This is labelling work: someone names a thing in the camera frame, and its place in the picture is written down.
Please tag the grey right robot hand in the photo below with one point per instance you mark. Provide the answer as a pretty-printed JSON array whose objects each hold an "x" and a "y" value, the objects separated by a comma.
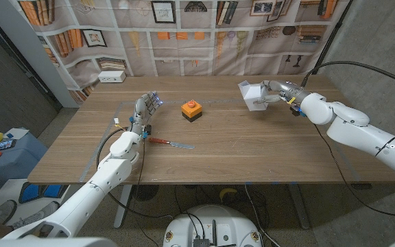
[{"x": 291, "y": 92}]

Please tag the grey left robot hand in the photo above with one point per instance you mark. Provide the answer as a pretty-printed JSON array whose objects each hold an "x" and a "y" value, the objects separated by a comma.
[{"x": 142, "y": 109}]

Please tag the white milk carton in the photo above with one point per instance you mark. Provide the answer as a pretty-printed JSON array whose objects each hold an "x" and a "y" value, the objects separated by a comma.
[{"x": 252, "y": 93}]

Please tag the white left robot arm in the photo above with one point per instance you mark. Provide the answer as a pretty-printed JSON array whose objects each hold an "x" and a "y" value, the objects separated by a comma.
[{"x": 111, "y": 171}]

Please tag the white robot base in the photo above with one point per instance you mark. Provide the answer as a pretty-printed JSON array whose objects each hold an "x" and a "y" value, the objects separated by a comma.
[{"x": 225, "y": 223}]

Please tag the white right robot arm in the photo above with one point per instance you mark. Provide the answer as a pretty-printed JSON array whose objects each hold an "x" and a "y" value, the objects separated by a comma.
[{"x": 355, "y": 133}]

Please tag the white power strip box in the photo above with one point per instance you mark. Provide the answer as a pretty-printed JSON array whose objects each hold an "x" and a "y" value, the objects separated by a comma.
[{"x": 111, "y": 76}]

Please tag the orange black button box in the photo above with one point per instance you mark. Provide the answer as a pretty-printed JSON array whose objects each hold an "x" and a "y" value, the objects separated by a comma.
[{"x": 191, "y": 109}]

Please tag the black backdrop stand pole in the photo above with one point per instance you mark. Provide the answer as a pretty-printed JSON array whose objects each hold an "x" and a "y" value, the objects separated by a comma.
[{"x": 331, "y": 34}]

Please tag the printed bookshelf backdrop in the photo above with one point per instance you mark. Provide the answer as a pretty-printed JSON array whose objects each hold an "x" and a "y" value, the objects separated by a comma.
[{"x": 183, "y": 51}]

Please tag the black round fan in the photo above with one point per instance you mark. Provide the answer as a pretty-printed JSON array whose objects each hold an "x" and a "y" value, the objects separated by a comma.
[{"x": 145, "y": 192}]

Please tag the white table leg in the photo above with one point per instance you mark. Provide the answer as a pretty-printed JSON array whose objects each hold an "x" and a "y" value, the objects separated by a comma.
[{"x": 122, "y": 209}]

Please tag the grey table leg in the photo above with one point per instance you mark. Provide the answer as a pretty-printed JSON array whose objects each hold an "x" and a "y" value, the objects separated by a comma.
[{"x": 300, "y": 209}]

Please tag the yellow banana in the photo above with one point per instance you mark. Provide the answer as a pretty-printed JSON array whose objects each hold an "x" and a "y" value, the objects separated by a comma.
[{"x": 227, "y": 192}]

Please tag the white paper sheet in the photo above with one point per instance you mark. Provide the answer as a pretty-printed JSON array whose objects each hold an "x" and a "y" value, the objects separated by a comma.
[{"x": 17, "y": 133}]

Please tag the white floor mat blue print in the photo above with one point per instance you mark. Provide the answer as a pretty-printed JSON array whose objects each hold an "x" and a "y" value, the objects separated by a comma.
[{"x": 33, "y": 192}]

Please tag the blue-grey stool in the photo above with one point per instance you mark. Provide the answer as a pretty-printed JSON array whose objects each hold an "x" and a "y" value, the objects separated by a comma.
[{"x": 15, "y": 164}]

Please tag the grey sneaker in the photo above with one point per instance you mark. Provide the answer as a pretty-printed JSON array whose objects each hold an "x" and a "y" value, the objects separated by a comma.
[
  {"x": 3, "y": 212},
  {"x": 36, "y": 216}
]

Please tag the white robot torso edge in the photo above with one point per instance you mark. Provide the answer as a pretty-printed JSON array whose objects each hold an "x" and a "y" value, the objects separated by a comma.
[{"x": 46, "y": 243}]

